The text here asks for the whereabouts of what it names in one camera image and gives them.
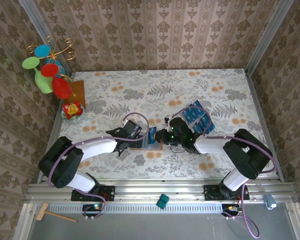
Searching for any pink leather card holder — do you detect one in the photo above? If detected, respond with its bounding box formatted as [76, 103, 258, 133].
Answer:
[129, 134, 164, 152]

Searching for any blue credit card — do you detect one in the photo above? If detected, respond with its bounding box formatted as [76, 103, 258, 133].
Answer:
[147, 126, 158, 146]
[201, 122, 216, 138]
[196, 111, 211, 126]
[191, 119, 208, 133]
[191, 100, 207, 112]

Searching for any pile of blue packets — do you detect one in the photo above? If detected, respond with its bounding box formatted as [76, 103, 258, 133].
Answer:
[181, 107, 200, 122]

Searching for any floral patterned table cover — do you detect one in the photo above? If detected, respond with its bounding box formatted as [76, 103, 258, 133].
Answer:
[58, 68, 279, 180]

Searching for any clear glass bowl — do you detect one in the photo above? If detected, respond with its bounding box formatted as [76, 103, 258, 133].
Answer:
[61, 102, 86, 122]

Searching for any small dark green box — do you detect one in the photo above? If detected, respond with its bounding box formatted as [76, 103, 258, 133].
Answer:
[156, 193, 170, 210]

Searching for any red yellow snack packet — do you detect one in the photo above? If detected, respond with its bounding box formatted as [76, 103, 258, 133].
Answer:
[62, 101, 82, 119]

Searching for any brown wooden rack base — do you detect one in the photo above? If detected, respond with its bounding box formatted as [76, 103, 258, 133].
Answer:
[69, 80, 87, 109]

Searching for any grey metal sheet panel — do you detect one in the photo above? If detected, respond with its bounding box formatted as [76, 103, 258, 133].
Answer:
[27, 212, 297, 240]

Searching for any red plastic wine glass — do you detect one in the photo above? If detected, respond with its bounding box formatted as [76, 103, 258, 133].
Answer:
[40, 63, 73, 99]

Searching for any green plastic wine glass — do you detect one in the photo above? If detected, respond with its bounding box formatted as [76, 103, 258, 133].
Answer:
[21, 56, 54, 95]

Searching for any grey white clamp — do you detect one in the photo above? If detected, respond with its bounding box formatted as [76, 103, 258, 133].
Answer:
[263, 194, 278, 210]

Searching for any small wooden mallet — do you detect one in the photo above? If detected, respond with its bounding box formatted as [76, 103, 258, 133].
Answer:
[35, 202, 79, 224]

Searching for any blue plastic wine glass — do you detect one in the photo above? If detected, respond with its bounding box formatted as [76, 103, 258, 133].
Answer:
[34, 44, 66, 76]

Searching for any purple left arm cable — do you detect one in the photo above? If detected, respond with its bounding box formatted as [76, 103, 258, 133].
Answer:
[47, 112, 151, 221]

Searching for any wide aluminium frame rail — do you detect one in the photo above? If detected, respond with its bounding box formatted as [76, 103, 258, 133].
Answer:
[24, 181, 298, 205]

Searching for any grey slotted cable duct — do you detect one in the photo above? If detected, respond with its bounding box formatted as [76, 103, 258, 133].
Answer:
[36, 202, 241, 215]

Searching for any aluminium table side rail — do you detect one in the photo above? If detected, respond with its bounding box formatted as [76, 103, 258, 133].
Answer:
[36, 72, 73, 185]
[243, 69, 286, 183]

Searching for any gold wire glass rack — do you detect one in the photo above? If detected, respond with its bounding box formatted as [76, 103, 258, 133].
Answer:
[25, 34, 77, 98]

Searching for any aluminium corner post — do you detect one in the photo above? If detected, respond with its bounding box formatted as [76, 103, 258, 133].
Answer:
[16, 0, 73, 76]
[244, 0, 295, 75]

